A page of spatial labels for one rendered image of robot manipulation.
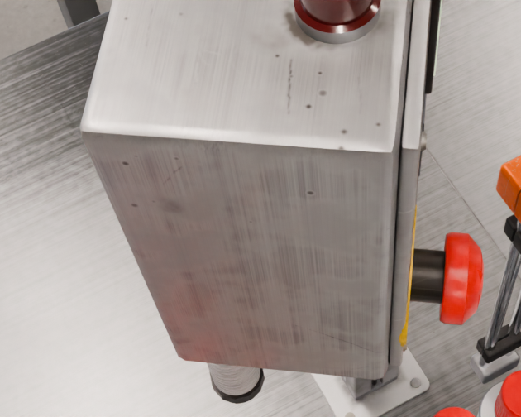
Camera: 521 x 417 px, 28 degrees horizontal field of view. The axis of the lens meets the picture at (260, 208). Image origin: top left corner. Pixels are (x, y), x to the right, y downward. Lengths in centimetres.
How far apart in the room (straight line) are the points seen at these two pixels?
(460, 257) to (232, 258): 10
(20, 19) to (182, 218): 202
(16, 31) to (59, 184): 128
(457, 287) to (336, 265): 8
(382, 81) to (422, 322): 68
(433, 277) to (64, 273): 64
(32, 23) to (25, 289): 136
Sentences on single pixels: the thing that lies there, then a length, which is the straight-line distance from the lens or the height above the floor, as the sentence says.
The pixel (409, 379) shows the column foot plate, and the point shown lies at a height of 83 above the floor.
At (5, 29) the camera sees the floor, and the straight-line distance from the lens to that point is 234.
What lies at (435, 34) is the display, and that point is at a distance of 36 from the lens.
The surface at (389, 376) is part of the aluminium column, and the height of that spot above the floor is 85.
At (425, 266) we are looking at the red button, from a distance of 43.
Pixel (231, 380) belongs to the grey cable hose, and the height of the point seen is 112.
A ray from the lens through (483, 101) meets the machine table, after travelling 109.
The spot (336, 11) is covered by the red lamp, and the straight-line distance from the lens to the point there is 30.
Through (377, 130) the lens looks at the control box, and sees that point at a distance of 29.
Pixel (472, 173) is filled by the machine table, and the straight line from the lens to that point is 104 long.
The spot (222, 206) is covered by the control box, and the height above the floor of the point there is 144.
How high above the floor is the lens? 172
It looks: 61 degrees down
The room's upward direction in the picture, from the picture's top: 10 degrees counter-clockwise
